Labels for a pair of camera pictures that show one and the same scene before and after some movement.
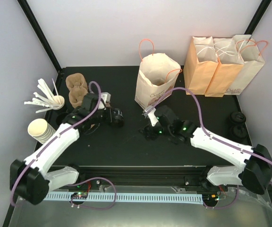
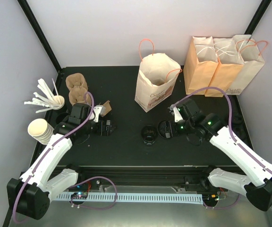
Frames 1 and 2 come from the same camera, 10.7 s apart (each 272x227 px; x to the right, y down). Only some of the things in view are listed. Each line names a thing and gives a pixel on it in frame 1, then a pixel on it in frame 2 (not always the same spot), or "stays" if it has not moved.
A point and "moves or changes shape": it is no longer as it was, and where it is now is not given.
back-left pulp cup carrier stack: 77,84 stays
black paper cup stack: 60,118 stays
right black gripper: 148,132 → 179,134
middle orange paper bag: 230,64 stays
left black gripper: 109,118 → 101,132
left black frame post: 38,28 stays
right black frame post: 261,11 stays
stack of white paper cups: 41,130 stays
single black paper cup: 118,118 moves or changes shape
